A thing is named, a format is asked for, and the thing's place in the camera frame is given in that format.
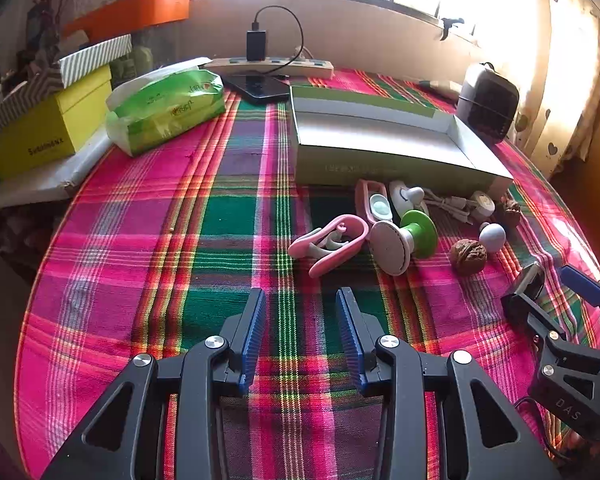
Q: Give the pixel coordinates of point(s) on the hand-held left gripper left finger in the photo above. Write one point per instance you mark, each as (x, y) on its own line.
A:
(252, 340)

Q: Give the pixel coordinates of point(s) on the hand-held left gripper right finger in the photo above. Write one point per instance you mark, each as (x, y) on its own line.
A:
(350, 340)

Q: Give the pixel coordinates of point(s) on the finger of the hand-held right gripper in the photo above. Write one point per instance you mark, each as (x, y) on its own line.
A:
(582, 282)
(527, 287)

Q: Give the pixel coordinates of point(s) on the white knob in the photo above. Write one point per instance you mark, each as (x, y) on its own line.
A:
(493, 237)

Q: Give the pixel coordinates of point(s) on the brown walnut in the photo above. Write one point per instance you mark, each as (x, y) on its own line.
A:
(469, 257)
(510, 212)

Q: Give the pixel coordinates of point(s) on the small white jar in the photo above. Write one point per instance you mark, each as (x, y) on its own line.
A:
(482, 204)

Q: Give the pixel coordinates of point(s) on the pink grey plastic clip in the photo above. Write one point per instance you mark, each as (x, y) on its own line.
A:
(350, 237)

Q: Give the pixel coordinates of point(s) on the green white spool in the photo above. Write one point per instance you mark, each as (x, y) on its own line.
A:
(415, 235)

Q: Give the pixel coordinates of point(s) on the pink case with teal disc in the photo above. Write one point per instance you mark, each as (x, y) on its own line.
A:
(377, 207)

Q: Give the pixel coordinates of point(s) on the white round gadget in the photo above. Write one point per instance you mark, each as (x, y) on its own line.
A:
(405, 200)

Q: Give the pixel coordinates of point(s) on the green white cardboard box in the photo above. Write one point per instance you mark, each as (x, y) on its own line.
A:
(380, 125)

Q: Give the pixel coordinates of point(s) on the pink green plaid tablecloth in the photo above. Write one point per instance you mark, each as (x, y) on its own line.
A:
(180, 260)

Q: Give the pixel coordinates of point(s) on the heart print curtain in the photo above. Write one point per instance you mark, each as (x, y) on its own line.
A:
(565, 125)

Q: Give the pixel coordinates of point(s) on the small grey desk fan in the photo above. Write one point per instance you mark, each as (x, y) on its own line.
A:
(485, 105)

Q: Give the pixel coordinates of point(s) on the beige tube with grey cap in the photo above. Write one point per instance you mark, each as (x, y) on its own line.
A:
(440, 87)

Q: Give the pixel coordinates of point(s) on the green tissue pack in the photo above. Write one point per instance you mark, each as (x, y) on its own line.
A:
(165, 110)

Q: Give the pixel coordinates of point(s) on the black smartphone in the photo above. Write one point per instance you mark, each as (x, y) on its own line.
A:
(260, 92)

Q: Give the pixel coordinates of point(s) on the flat white box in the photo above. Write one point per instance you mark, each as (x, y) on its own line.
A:
(40, 180)

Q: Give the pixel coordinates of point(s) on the white power strip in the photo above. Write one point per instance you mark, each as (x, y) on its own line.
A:
(300, 67)

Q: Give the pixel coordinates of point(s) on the black charger adapter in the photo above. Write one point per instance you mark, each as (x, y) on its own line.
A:
(256, 45)

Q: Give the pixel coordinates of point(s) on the yellow cardboard box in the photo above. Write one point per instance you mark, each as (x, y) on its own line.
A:
(35, 135)

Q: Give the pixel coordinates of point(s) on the clear plastic container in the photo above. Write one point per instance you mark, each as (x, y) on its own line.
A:
(165, 45)

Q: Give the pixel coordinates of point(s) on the grey striped box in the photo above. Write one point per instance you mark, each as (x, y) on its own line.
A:
(95, 60)

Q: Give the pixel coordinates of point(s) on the orange box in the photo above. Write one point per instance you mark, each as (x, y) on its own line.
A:
(140, 10)

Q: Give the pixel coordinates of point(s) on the red flower branches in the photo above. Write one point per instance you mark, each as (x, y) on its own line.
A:
(45, 10)

